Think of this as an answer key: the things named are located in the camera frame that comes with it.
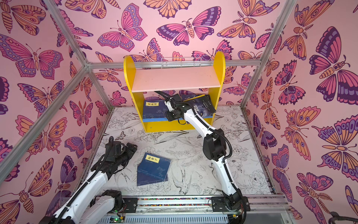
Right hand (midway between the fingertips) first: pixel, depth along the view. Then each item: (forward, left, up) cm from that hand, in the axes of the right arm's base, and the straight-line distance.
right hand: (168, 114), depth 95 cm
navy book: (-38, +13, -15) cm, 43 cm away
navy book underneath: (-30, +8, -15) cm, 34 cm away
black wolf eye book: (+2, -24, +7) cm, 25 cm away
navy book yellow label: (+3, +10, 0) cm, 10 cm away
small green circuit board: (-57, +24, -19) cm, 65 cm away
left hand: (-23, +18, -5) cm, 30 cm away
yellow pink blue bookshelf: (+2, +1, +14) cm, 14 cm away
